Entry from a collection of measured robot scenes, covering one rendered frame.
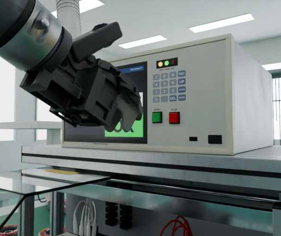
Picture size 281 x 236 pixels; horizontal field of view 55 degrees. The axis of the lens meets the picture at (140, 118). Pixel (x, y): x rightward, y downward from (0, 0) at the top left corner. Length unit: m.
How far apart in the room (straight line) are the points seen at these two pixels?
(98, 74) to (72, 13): 1.68
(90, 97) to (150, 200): 0.25
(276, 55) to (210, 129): 6.56
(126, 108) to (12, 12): 0.21
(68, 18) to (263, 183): 1.74
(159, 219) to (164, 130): 0.26
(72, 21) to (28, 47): 1.67
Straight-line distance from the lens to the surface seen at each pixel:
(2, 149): 5.63
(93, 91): 0.35
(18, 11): 0.31
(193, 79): 0.51
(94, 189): 0.61
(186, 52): 0.53
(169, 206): 0.50
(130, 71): 0.59
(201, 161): 0.47
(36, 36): 0.31
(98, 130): 0.63
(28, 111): 5.89
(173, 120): 0.51
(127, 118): 0.42
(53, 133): 1.67
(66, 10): 2.04
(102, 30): 0.41
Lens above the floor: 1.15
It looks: 3 degrees up
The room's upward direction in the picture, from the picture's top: straight up
